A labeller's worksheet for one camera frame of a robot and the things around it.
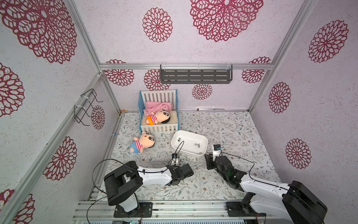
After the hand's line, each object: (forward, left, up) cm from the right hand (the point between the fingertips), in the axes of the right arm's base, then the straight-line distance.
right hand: (208, 155), depth 87 cm
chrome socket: (+16, +19, -6) cm, 25 cm away
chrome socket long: (0, +13, -6) cm, 15 cm away
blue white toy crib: (+46, +27, +10) cm, 54 cm away
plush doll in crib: (+27, +32, +7) cm, 42 cm away
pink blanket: (+39, +40, +5) cm, 56 cm away
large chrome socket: (+11, +5, -7) cm, 14 cm away
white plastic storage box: (+12, +8, -7) cm, 16 cm away
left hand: (-8, +20, -7) cm, 23 cm away
